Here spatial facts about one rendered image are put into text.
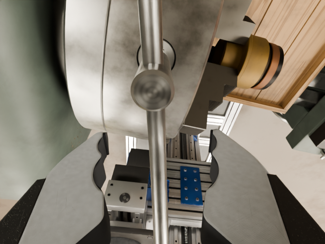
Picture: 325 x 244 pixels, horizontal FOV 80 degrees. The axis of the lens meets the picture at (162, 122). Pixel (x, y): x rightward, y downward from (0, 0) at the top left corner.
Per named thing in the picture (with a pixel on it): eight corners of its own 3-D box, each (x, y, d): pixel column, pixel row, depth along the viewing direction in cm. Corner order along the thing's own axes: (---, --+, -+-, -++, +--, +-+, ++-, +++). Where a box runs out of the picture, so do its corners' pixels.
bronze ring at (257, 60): (209, 94, 32) (261, 106, 33) (236, 36, 26) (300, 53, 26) (203, 68, 39) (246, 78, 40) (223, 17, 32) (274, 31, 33)
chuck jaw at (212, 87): (162, 68, 33) (149, 136, 29) (168, 49, 28) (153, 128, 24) (224, 83, 34) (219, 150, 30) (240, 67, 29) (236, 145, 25)
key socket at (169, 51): (139, 36, 19) (135, 38, 16) (173, 34, 19) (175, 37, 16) (141, 70, 20) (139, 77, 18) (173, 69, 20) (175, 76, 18)
